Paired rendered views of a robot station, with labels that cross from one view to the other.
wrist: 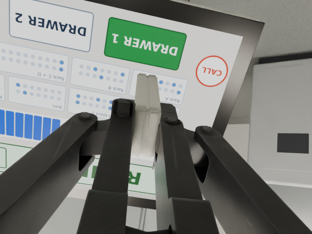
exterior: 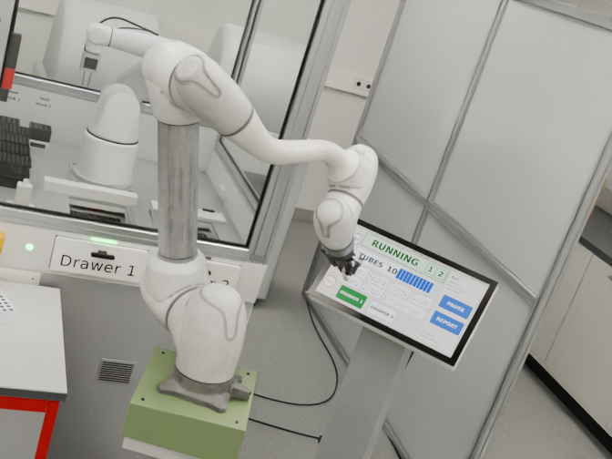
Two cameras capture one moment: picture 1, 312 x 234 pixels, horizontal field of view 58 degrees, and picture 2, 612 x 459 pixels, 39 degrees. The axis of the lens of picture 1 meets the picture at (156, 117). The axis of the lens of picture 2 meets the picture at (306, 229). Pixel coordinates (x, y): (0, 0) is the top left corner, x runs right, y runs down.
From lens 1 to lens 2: 2.39 m
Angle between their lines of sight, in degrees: 14
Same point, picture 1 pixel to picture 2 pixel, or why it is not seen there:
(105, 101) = (373, 280)
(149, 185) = (370, 238)
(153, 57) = (349, 291)
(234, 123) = (304, 210)
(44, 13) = (382, 315)
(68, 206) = (506, 194)
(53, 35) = (382, 308)
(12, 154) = (423, 268)
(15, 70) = (402, 300)
